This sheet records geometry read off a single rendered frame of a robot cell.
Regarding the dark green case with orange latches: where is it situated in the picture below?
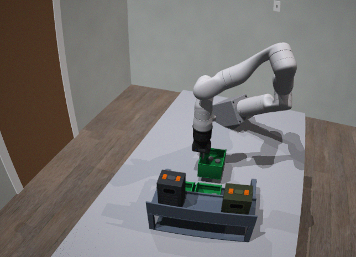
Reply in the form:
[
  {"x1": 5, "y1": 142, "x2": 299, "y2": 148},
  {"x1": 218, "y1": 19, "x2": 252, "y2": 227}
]
[{"x1": 221, "y1": 183, "x2": 253, "y2": 214}]

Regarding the grey metal shelf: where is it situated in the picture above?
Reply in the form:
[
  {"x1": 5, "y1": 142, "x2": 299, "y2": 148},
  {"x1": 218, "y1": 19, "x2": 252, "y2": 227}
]
[{"x1": 146, "y1": 179, "x2": 258, "y2": 242}]

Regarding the black tool case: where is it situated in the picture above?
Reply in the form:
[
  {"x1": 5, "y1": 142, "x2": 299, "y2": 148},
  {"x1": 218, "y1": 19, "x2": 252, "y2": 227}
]
[{"x1": 156, "y1": 170, "x2": 186, "y2": 207}]

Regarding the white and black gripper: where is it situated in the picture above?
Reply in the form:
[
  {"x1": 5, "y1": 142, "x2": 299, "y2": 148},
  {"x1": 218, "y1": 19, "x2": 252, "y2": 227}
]
[{"x1": 192, "y1": 114, "x2": 216, "y2": 159}]

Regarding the green bin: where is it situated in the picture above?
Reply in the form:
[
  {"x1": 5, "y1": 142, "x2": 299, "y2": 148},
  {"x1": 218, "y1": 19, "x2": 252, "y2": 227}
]
[
  {"x1": 185, "y1": 181, "x2": 195, "y2": 192},
  {"x1": 197, "y1": 148, "x2": 226, "y2": 180},
  {"x1": 195, "y1": 182, "x2": 222, "y2": 195}
]

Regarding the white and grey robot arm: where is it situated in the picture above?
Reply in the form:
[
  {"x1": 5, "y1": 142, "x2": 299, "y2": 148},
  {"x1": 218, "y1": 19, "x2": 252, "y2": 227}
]
[{"x1": 193, "y1": 43, "x2": 297, "y2": 120}]

